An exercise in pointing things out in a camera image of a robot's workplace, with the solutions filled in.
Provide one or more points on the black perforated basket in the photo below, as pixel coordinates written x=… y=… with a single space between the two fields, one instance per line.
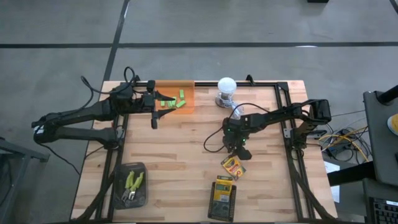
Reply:
x=211 y=214

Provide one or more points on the orange translucent plastic bin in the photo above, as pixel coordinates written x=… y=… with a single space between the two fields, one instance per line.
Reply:
x=186 y=87

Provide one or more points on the black pole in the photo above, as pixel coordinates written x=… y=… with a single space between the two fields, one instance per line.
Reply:
x=388 y=95

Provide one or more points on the black keyboard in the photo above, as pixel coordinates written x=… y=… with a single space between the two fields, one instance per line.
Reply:
x=385 y=213

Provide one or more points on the grey mounting bracket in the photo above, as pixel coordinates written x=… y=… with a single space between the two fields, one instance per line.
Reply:
x=287 y=133

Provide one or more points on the black desk leg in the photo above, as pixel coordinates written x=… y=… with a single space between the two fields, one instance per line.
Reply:
x=351 y=174

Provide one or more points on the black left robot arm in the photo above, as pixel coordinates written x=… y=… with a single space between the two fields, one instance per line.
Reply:
x=77 y=113

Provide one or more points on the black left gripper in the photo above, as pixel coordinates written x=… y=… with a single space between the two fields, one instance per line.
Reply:
x=146 y=102

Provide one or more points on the grey side table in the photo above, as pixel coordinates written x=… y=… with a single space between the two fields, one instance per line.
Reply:
x=379 y=149

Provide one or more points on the dark grey desk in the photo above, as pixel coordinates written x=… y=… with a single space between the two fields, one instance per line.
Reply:
x=367 y=189

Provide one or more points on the black tray left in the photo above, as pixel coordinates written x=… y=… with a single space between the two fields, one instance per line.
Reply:
x=119 y=202

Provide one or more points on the grey metal stand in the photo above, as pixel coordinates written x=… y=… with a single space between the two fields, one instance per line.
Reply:
x=28 y=154

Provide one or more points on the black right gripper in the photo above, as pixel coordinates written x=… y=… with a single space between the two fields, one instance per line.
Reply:
x=236 y=137

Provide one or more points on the yellow crayon box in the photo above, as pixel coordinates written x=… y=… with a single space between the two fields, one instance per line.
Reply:
x=234 y=169
x=223 y=188

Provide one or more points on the white paper sheet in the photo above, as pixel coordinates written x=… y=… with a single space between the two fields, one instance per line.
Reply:
x=335 y=193

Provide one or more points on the white bulb lamp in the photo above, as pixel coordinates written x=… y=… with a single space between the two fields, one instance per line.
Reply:
x=227 y=85

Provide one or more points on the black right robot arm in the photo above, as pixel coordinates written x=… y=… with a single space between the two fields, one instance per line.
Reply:
x=280 y=115

